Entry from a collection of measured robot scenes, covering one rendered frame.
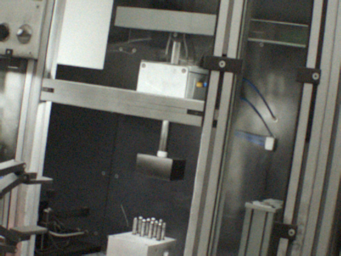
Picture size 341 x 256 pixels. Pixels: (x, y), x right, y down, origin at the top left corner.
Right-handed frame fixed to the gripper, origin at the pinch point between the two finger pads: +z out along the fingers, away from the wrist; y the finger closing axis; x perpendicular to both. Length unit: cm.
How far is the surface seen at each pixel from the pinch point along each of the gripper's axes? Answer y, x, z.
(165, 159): 7.9, -2.8, 39.4
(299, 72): 28, -35, 21
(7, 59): 23.9, 24.2, 16.3
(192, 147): 9, 4, 64
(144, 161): 6.6, 2.2, 39.4
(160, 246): -10.3, -4.8, 38.6
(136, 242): -9.6, -1.9, 33.3
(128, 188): -4, 20, 64
